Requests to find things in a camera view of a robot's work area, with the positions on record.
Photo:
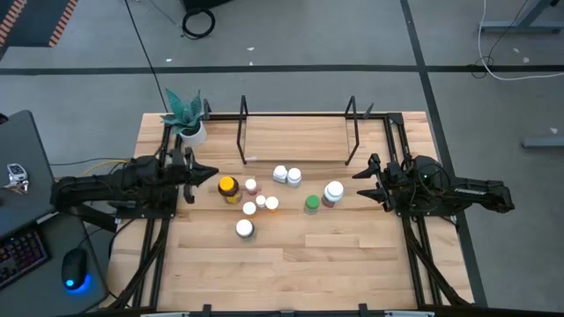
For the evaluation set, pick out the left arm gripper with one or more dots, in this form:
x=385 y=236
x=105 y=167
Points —
x=189 y=193

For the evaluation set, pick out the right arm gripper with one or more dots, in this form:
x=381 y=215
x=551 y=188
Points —
x=388 y=189

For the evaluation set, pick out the brown jar yellow lid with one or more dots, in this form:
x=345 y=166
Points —
x=227 y=184

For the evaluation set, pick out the white-capped bottle maroon label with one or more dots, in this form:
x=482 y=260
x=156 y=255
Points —
x=334 y=190

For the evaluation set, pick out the pink bottle white cap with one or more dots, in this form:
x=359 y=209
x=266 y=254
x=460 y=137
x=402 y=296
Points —
x=250 y=184

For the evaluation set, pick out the orange vial white cap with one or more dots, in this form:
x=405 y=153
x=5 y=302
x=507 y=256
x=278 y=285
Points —
x=249 y=208
x=272 y=202

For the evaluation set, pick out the green-capped bottle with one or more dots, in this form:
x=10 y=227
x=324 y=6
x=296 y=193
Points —
x=312 y=201

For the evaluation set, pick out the clear bottle green label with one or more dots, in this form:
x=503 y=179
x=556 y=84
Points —
x=244 y=227

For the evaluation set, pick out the white bottle blue label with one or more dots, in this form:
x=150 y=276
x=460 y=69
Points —
x=280 y=171

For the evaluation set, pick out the white bottle grey label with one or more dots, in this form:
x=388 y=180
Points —
x=294 y=174

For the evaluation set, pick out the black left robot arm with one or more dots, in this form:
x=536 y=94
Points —
x=110 y=185

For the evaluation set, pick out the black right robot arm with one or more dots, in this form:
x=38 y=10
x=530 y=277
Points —
x=476 y=193

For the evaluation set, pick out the white plant pot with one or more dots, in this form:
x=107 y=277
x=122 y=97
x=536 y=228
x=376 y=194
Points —
x=194 y=138

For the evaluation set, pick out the green succulent plant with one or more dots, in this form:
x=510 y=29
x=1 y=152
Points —
x=187 y=115

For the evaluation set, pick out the small white bottle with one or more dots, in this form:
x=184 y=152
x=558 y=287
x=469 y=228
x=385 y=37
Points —
x=261 y=200

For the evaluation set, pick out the black computer mouse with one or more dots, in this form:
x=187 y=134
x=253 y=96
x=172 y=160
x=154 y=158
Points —
x=74 y=266

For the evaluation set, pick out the black floor object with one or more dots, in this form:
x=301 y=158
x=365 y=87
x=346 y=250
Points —
x=202 y=3

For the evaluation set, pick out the grey table leg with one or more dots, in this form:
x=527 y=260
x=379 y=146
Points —
x=544 y=142
x=520 y=27

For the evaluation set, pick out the dark grey side desk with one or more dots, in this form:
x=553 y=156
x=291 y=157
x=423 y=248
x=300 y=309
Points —
x=26 y=141

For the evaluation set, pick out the key fob with keys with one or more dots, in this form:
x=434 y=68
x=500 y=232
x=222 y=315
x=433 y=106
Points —
x=17 y=172

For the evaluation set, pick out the black backlit keyboard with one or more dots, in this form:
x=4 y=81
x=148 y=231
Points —
x=22 y=255

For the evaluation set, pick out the dark mat orange stripes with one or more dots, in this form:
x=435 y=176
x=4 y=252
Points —
x=35 y=22

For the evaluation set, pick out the black aluminium table frame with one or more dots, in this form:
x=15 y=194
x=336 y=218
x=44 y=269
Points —
x=159 y=273

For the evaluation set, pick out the silver metal bracket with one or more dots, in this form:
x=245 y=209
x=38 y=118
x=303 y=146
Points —
x=167 y=314
x=410 y=314

